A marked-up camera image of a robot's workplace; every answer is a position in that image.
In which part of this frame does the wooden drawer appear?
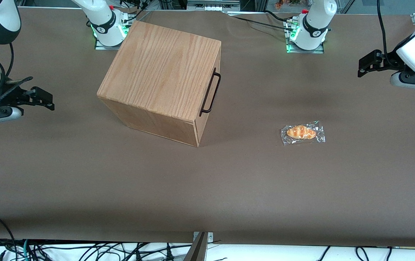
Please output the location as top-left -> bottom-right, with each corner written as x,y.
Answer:
195,41 -> 222,135

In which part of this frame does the bread roll in clear wrapper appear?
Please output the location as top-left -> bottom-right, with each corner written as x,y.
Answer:
281,121 -> 326,146

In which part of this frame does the wooden drawer cabinet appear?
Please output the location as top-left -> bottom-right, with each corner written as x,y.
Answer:
97,21 -> 222,148

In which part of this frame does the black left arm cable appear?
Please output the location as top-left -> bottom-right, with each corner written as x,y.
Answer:
376,0 -> 392,65

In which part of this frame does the black metal drawer handle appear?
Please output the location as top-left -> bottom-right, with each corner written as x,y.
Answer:
199,67 -> 222,117

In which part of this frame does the small metal table bracket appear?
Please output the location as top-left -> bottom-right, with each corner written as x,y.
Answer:
193,232 -> 214,243

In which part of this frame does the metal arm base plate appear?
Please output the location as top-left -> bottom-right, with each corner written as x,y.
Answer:
95,38 -> 125,50
286,43 -> 325,54

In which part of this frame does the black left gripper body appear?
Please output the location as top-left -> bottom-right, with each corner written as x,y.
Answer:
381,51 -> 408,72

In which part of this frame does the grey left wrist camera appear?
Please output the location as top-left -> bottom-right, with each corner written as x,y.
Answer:
390,71 -> 415,91

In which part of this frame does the brown table cover sheet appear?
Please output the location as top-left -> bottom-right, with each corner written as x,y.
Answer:
0,7 -> 415,248

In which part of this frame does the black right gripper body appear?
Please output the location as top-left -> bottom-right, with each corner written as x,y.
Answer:
0,76 -> 34,110

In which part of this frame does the grey background device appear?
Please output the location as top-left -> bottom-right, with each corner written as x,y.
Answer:
187,0 -> 241,11

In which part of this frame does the black cable on table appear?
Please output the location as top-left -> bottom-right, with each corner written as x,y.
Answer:
227,10 -> 293,32

